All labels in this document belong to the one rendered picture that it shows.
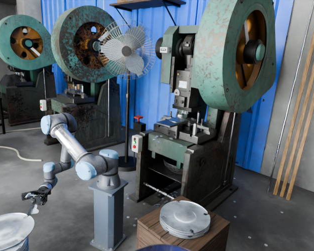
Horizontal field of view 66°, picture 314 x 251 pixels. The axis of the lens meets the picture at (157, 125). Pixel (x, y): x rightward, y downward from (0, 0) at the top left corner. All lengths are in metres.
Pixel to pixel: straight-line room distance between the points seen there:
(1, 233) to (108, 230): 0.59
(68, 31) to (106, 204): 1.83
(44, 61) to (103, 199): 3.33
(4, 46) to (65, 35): 1.72
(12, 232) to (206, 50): 1.44
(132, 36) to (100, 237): 1.78
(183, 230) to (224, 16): 1.16
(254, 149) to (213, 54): 1.84
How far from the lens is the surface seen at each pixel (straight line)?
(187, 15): 3.40
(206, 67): 1.45
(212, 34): 1.44
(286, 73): 2.88
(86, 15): 2.90
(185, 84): 1.91
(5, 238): 1.58
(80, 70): 2.84
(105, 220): 1.69
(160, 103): 3.68
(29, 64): 4.47
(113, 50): 2.57
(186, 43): 1.90
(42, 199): 1.80
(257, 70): 2.03
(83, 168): 1.43
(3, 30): 4.34
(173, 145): 1.86
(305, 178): 3.05
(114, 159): 1.52
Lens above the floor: 1.27
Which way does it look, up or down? 16 degrees down
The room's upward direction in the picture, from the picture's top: 4 degrees clockwise
